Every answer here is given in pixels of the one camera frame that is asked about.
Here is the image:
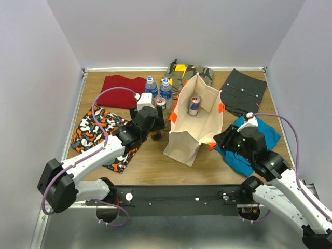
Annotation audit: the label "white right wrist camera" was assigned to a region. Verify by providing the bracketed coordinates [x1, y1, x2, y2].
[237, 112, 258, 132]

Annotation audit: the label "red tab can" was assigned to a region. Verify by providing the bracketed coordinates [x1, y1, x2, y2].
[155, 96, 167, 110]
[188, 94, 201, 116]

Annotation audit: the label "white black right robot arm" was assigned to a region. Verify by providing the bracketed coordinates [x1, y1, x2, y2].
[213, 124, 331, 248]

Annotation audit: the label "red tab can back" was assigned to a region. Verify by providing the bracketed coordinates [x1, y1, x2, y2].
[188, 94, 201, 116]

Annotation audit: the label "camouflage yellow green shorts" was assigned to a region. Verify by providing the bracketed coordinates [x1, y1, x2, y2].
[162, 59, 214, 92]

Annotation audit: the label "red tab can front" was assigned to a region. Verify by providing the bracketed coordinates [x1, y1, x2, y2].
[155, 96, 167, 110]

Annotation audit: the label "aluminium table frame rail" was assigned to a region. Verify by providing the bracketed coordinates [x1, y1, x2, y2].
[30, 67, 332, 249]

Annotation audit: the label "dark grey buttoned garment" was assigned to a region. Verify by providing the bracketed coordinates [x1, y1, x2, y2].
[220, 68, 267, 117]

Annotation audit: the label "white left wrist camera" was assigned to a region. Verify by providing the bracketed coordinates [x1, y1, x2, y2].
[137, 93, 154, 111]

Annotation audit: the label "beige canvas tote bag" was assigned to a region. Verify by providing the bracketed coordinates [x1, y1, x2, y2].
[163, 74, 226, 167]

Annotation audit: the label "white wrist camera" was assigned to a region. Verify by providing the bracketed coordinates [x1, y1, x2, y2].
[237, 112, 258, 132]
[137, 93, 154, 111]

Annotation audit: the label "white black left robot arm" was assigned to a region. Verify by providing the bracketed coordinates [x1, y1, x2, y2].
[37, 106, 164, 215]

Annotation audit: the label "folded red shirt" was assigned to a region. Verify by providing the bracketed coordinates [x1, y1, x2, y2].
[97, 75, 146, 109]

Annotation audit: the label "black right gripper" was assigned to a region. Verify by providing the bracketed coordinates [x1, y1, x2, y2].
[213, 122, 254, 162]

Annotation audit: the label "teal blue shirt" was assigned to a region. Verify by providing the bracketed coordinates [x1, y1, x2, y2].
[215, 117, 281, 177]

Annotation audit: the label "orange black patterned shorts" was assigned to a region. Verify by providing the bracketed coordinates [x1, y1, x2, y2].
[71, 106, 139, 174]

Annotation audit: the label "Pocari Sweat bottle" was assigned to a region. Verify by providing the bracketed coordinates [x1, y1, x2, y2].
[145, 76, 158, 98]
[159, 78, 172, 110]

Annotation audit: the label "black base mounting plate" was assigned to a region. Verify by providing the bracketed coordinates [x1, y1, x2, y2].
[85, 184, 270, 217]

